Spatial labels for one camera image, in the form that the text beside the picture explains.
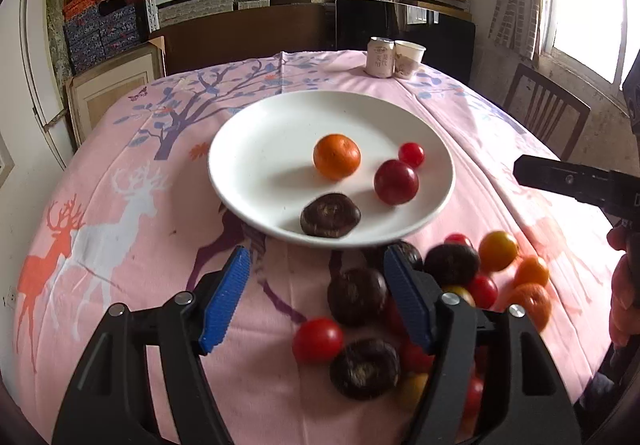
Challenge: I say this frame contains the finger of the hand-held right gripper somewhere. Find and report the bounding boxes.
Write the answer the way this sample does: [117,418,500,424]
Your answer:
[513,155,612,207]

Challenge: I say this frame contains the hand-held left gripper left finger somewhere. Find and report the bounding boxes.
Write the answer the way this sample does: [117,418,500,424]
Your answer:
[51,246,252,445]

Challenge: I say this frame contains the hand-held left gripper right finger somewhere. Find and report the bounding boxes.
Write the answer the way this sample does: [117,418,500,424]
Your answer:
[382,243,583,445]

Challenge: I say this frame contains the orange cherry tomato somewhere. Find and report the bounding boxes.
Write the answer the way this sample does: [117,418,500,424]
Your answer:
[478,230,520,273]

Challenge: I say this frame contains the small tangerine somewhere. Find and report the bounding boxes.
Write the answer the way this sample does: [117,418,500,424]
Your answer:
[514,256,550,289]
[506,283,553,332]

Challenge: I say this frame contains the dark red tomato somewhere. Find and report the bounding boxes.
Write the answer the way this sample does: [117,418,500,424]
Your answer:
[374,159,420,206]

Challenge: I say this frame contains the white round plate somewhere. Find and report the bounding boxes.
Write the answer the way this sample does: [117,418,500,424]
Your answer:
[208,90,456,249]

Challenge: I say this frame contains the large tangerine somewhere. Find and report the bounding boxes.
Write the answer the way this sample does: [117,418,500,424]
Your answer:
[313,134,362,181]

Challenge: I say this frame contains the person's right hand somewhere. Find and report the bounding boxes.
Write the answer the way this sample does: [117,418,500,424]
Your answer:
[606,224,640,351]

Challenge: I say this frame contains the dark wooden chair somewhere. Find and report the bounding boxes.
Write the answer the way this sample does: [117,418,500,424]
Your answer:
[502,64,592,161]

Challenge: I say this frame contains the pink printed tablecloth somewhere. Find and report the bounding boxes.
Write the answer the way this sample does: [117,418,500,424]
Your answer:
[10,49,621,445]

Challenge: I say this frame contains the glossy black board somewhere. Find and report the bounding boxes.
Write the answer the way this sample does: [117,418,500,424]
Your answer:
[335,0,476,84]

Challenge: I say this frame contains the bright window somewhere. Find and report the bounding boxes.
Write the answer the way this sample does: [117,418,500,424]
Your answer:
[550,0,640,87]

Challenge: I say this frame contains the white paper cup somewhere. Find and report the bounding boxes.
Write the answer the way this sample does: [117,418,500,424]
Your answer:
[394,40,427,79]

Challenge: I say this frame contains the pale drink can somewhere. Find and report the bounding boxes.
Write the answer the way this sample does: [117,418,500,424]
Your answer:
[364,38,397,78]

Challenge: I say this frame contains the cream framed panel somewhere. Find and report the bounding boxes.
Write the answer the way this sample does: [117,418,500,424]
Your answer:
[65,36,167,147]

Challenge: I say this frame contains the brown wooden board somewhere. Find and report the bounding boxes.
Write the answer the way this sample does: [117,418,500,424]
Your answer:
[149,4,337,76]

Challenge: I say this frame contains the grey patterned boxes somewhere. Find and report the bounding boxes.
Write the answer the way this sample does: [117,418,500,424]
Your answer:
[157,0,272,29]

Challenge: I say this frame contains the stack of blue patterned boxes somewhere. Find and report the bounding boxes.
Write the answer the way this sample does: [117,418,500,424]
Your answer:
[62,0,144,76]

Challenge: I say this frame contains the white door panel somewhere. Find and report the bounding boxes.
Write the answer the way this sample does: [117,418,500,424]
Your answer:
[20,0,76,171]

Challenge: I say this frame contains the marbled stone slab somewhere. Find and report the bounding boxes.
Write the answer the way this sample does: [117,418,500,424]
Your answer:
[46,0,76,76]

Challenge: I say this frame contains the orange patterned box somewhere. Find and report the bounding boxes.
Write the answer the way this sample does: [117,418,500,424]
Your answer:
[62,0,114,21]

